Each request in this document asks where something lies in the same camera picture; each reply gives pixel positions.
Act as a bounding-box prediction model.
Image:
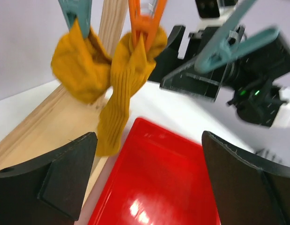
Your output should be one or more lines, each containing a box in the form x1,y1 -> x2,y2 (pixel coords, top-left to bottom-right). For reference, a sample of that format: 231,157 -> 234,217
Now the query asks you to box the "orange clip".
128,0 -> 168,52

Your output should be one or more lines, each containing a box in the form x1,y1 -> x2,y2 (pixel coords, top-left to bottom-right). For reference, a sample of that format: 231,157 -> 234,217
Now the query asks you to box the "mustard sock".
96,27 -> 167,157
51,20 -> 112,104

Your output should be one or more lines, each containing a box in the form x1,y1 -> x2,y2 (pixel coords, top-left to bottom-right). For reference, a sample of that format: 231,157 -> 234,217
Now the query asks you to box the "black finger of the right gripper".
148,25 -> 186,82

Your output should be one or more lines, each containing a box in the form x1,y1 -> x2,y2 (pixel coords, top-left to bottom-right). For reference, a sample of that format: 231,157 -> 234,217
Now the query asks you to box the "teal clip at end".
194,0 -> 280,73

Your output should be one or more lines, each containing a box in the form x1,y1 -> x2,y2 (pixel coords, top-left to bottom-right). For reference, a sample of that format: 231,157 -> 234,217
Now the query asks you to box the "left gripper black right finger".
201,131 -> 290,225

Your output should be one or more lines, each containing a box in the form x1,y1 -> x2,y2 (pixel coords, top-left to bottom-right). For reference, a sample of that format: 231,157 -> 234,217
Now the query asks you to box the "wooden hanger rack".
0,0 -> 128,207

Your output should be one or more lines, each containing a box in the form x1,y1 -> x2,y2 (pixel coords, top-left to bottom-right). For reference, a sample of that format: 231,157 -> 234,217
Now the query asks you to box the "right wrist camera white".
195,0 -> 238,31

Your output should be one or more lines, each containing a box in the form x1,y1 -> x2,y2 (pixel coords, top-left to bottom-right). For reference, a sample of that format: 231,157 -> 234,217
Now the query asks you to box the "red plastic tray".
89,117 -> 220,225

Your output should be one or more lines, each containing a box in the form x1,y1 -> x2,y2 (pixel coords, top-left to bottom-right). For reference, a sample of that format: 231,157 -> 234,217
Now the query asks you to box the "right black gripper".
159,32 -> 290,102

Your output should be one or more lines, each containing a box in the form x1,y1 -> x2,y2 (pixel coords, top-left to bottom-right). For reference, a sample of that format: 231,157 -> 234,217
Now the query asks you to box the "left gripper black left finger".
0,132 -> 97,225

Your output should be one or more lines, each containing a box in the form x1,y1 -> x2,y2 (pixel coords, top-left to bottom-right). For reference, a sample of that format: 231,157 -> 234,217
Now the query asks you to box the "teal clip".
58,0 -> 92,38
194,0 -> 280,73

